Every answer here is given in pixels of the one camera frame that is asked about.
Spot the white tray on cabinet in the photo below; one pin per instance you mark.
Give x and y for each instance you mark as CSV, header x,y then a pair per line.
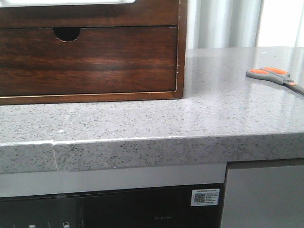
x,y
30,3

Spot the dark wooden drawer cabinet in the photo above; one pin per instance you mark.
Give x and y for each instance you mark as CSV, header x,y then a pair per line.
x,y
66,22

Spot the grey orange handled scissors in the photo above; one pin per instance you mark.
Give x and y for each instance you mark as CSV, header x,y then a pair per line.
x,y
275,75

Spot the dark wooden drawer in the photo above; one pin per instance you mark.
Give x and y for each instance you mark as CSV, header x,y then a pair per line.
x,y
100,60

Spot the white grey curtain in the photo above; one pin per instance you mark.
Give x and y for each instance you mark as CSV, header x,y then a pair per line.
x,y
245,23

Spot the black built-in appliance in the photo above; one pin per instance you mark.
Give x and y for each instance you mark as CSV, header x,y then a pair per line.
x,y
157,207

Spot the white QR code sticker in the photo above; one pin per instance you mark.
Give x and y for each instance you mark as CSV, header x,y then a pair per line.
x,y
205,197

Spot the grey cabinet door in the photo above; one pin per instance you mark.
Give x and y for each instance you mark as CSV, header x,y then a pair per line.
x,y
264,194

